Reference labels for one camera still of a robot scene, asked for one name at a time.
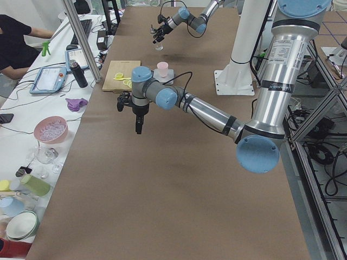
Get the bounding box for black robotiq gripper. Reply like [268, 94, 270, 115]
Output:
[151, 23, 172, 44]

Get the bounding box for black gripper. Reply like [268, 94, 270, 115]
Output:
[132, 104, 150, 134]

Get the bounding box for glass sauce bottle metal spout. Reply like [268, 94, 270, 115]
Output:
[150, 25, 163, 51]

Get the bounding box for pink plastic cup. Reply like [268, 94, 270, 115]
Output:
[157, 61, 169, 77]

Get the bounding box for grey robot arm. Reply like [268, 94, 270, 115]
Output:
[150, 1, 224, 44]
[130, 1, 330, 173]

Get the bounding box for digital kitchen scale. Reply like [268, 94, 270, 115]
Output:
[153, 69, 175, 85]

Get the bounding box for green plastic cup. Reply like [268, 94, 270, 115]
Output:
[20, 174, 51, 197]

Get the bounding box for yellow cup lid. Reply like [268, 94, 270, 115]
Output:
[0, 179, 10, 192]

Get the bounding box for light blue cup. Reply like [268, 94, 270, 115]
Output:
[1, 197, 24, 217]

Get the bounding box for wooden cutting board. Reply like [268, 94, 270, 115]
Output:
[102, 60, 141, 92]

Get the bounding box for yellow plastic knife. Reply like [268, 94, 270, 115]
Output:
[113, 77, 131, 81]

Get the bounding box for lemon slice near knife tip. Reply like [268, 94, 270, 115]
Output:
[114, 72, 124, 77]

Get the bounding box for purple cloth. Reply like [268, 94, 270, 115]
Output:
[65, 98, 88, 112]

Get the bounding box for black keyboard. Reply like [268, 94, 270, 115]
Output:
[70, 18, 93, 46]

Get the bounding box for black thermos bottle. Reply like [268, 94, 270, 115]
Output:
[69, 60, 88, 88]

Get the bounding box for pink bowl with ice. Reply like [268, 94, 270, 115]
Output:
[34, 116, 68, 144]

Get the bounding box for clear glass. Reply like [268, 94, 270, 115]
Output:
[34, 147, 59, 164]

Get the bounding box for blue teach pendant tablet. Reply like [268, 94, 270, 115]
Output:
[29, 67, 67, 94]

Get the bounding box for green clamp tool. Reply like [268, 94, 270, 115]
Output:
[41, 41, 51, 57]

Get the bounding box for black phone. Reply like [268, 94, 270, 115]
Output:
[0, 113, 14, 124]

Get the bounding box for seated person black shirt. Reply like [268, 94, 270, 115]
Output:
[1, 14, 54, 80]

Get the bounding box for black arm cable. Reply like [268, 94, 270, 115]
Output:
[171, 71, 194, 95]
[158, 0, 201, 38]

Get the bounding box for aluminium frame post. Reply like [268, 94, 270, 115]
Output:
[62, 0, 102, 83]

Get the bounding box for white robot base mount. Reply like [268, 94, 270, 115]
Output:
[215, 0, 272, 96]

